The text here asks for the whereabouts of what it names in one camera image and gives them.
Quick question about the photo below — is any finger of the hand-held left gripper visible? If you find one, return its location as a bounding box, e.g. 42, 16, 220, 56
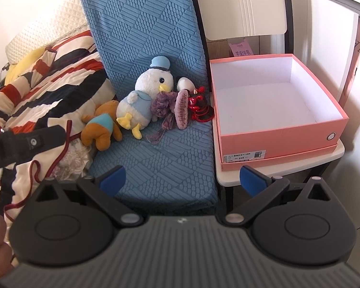
3, 125, 67, 167

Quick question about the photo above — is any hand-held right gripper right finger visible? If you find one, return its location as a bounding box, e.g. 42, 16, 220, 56
223, 165, 330, 227

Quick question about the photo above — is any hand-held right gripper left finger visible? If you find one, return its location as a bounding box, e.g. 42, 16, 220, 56
36, 165, 144, 227

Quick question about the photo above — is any red and black figure toy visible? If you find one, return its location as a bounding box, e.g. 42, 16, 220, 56
187, 86, 215, 123

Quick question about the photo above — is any white duck plush toy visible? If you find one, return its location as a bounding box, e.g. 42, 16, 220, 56
116, 55, 180, 140

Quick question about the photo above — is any floral cloth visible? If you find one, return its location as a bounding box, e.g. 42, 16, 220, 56
52, 138, 97, 182

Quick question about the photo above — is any brown bear plush toy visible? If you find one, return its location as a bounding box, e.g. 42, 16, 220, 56
80, 100, 124, 152

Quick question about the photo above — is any striped blanket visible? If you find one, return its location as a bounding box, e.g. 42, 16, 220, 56
0, 30, 118, 246

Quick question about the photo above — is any yellow cloth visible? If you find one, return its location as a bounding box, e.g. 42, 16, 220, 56
4, 46, 46, 86

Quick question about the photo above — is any purple ribbon scrunchie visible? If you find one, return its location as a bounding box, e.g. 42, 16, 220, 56
146, 91, 179, 144

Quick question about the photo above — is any pink hair claw clip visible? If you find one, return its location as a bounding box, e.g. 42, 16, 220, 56
174, 88, 192, 130

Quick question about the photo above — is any cream textured pillow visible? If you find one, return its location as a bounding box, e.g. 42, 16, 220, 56
4, 0, 89, 66

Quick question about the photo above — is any small panda plush toy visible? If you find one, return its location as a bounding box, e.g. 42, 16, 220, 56
172, 76, 195, 93

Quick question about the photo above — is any pink paper note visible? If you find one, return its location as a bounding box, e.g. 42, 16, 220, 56
228, 37, 252, 58

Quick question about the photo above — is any blue textured sofa cover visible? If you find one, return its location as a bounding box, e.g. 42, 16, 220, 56
79, 0, 220, 214

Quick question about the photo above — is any pink printed board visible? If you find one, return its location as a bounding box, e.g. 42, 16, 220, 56
340, 16, 360, 104

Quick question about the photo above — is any dark red cord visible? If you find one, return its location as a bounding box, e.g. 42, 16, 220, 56
4, 120, 73, 225

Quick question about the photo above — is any white chair with black frame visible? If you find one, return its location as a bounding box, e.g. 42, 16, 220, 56
186, 0, 346, 213

